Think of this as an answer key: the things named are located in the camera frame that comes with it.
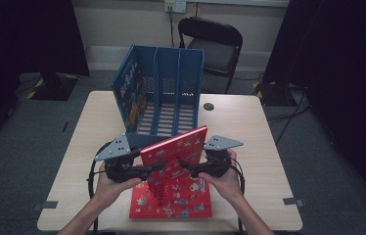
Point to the black table grommet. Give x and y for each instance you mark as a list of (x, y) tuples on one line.
[(208, 106)]

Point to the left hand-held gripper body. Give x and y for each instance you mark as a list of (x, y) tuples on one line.
[(119, 163)]

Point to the blue picture book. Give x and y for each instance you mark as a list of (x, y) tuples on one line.
[(132, 98)]

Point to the black curtain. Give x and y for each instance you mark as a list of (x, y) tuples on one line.
[(8, 49), (350, 65)]

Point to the small black floor object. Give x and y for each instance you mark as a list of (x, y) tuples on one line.
[(65, 126)]

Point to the red picture book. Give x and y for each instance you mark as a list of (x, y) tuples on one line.
[(187, 202), (177, 150)]

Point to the black stand base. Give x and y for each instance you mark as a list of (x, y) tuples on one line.
[(55, 88), (274, 94)]

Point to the black folding chair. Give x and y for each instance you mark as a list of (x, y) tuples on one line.
[(215, 54)]

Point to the person's left hand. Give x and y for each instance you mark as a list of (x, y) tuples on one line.
[(111, 192)]

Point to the person's right hand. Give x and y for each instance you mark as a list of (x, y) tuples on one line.
[(230, 186)]

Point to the white wall socket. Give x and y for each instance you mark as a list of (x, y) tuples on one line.
[(175, 5)]

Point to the grey tape strip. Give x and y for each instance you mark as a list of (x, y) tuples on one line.
[(292, 201), (45, 205)]

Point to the blue file rack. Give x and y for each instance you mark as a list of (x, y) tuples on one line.
[(189, 65)]

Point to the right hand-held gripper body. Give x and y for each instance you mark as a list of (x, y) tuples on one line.
[(218, 163)]

